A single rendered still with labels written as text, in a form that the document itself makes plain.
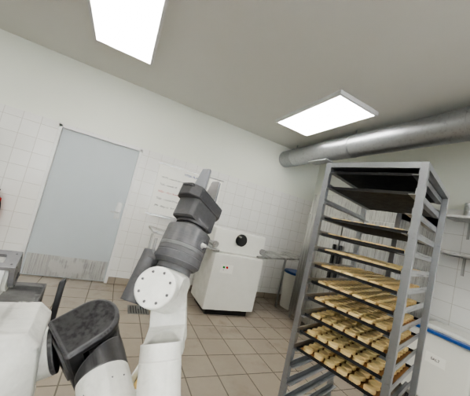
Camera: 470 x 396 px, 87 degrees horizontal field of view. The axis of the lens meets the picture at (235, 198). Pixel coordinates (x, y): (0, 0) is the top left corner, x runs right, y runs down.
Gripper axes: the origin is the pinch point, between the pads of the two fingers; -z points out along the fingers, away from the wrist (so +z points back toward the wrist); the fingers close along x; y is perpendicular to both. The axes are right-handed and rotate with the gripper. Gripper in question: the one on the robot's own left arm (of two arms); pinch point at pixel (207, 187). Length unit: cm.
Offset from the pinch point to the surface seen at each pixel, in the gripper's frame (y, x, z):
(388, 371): -42, -102, 20
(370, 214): -36, -265, -146
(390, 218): -55, -253, -136
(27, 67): 364, -8, -189
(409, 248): -48, -82, -27
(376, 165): -35, -73, -66
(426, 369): -88, -298, 2
